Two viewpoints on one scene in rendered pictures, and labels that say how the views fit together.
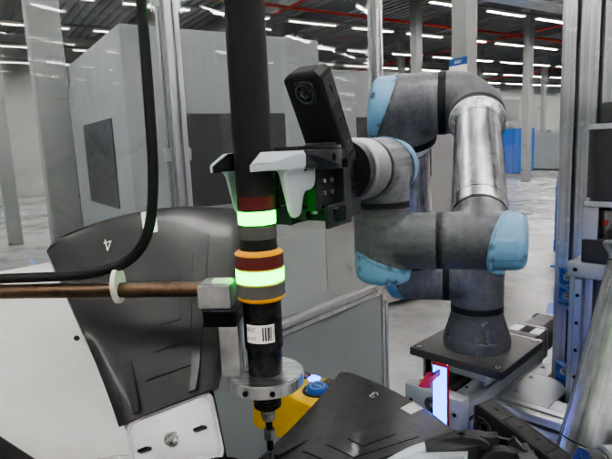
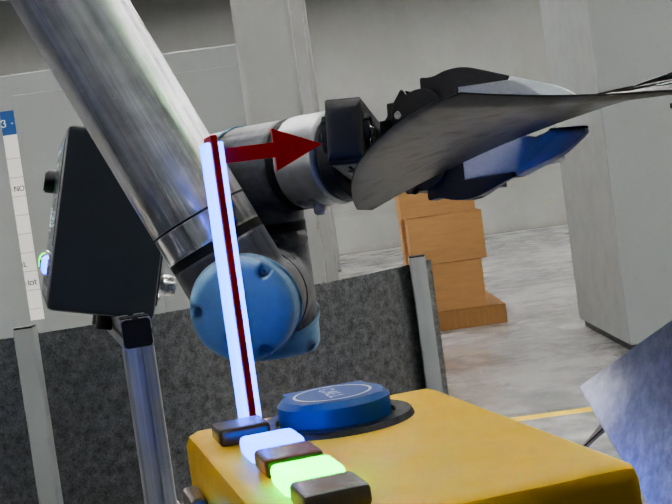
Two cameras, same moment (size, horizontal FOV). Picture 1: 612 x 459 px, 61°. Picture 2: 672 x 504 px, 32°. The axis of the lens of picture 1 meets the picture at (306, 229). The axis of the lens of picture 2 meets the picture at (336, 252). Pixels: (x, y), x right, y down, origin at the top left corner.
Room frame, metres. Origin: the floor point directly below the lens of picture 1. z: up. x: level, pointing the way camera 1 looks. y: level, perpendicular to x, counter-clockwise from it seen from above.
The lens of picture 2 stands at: (1.23, 0.23, 1.15)
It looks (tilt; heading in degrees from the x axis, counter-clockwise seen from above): 3 degrees down; 214
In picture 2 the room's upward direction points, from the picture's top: 8 degrees counter-clockwise
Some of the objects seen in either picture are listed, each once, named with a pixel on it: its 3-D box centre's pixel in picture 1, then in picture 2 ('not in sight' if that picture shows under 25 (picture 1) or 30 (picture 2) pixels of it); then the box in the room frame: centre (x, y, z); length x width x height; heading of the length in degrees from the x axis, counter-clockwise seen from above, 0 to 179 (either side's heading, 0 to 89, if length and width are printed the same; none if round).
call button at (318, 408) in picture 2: (317, 389); (334, 412); (0.90, -0.01, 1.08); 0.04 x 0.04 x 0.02
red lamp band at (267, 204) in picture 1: (256, 201); not in sight; (0.46, 0.04, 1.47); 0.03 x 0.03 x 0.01
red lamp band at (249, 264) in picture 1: (259, 259); not in sight; (0.46, 0.04, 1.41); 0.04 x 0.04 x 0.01
